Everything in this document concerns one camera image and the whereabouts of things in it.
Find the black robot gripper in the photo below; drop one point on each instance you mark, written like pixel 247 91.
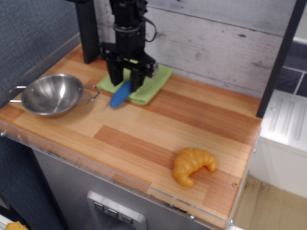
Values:
pixel 128 52

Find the blue handled metal spoon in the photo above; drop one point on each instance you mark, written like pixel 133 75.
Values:
pixel 121 95

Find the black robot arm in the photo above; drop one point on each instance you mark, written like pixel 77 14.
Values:
pixel 128 13

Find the green towel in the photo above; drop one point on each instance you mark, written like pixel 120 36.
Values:
pixel 151 86

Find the orange plastic croissant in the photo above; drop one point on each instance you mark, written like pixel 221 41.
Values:
pixel 190 160

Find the clear acrylic table guard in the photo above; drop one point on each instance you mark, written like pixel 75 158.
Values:
pixel 145 168

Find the silver toy fridge cabinet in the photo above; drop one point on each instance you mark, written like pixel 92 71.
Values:
pixel 88 202

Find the white ridged appliance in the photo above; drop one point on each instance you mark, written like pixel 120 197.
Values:
pixel 280 154

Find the yellow object bottom corner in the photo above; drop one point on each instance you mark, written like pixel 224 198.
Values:
pixel 15 226

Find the black left frame post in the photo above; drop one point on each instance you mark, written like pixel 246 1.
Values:
pixel 87 23

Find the steel bowl with handles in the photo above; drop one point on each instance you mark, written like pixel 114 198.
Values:
pixel 54 94

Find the black vertical frame post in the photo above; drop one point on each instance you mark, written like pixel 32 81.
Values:
pixel 281 56

